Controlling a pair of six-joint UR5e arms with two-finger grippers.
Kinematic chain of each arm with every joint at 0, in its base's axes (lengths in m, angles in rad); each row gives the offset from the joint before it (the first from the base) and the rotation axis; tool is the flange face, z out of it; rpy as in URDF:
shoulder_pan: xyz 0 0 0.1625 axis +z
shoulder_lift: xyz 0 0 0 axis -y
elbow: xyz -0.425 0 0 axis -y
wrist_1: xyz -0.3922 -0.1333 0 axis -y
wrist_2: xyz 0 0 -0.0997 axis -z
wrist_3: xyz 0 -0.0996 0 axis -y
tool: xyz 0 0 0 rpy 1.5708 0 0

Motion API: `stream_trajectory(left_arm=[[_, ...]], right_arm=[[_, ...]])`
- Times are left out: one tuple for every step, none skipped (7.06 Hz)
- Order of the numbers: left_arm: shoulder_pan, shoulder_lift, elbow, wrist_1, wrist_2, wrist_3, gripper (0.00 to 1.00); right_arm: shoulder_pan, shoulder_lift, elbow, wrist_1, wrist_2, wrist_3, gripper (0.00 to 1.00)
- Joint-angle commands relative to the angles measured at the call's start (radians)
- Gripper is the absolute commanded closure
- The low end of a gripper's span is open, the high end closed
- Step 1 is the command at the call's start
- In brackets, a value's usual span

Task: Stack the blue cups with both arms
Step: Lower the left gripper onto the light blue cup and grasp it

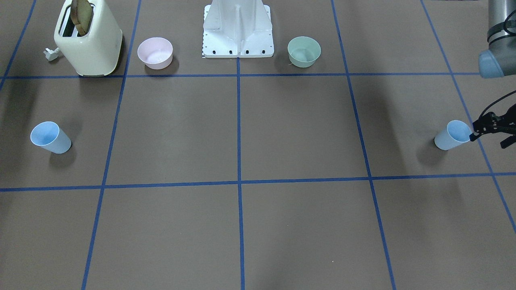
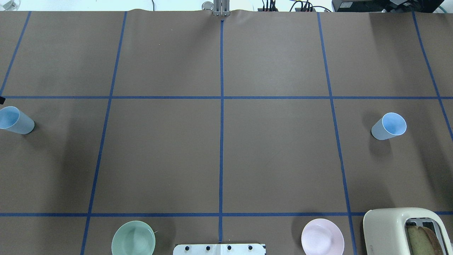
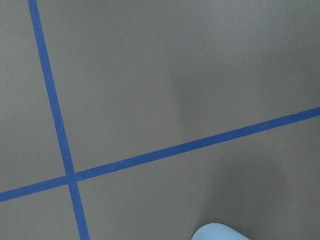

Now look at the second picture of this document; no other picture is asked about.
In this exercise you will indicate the light blue cup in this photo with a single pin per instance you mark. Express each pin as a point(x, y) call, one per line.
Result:
point(389, 126)
point(14, 120)

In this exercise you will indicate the mint green bowl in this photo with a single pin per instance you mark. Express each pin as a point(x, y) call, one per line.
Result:
point(133, 238)

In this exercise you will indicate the pink bowl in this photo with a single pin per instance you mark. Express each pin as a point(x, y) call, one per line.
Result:
point(322, 237)

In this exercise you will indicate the cream toaster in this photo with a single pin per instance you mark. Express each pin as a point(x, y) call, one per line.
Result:
point(385, 230)

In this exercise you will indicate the black device on desk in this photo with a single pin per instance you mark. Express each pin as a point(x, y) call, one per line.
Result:
point(396, 6)

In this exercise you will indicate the bread slice in toaster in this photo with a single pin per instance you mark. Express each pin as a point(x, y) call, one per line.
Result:
point(423, 241)

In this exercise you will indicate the metal camera post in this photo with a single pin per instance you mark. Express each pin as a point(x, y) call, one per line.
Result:
point(218, 7)

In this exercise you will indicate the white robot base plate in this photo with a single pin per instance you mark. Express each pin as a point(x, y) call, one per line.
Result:
point(220, 249)

